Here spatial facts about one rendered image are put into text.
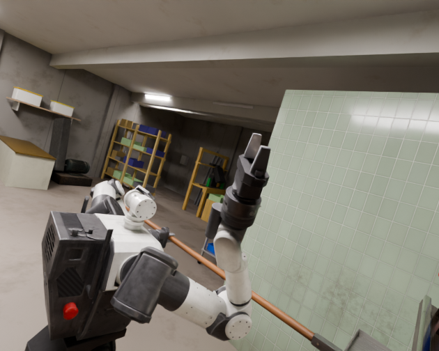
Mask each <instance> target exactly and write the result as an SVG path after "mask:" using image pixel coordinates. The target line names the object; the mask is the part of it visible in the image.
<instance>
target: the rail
mask: <svg viewBox="0 0 439 351"><path fill-rule="evenodd" d="M417 351H431V298H430V297H429V296H427V295H425V296H424V298H423V303H422V313H421V319H420V325H419V335H418V341H417Z"/></svg>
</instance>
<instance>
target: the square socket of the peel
mask: <svg viewBox="0 0 439 351"><path fill-rule="evenodd" d="M311 344H312V345H313V346H314V347H316V348H317V349H319V350H320V351H343V350H342V349H340V348H338V347H337V346H336V345H334V344H333V343H331V342H330V341H329V340H327V339H326V338H324V337H322V336H321V335H320V334H318V333H315V334H314V335H313V337H312V341H311Z"/></svg>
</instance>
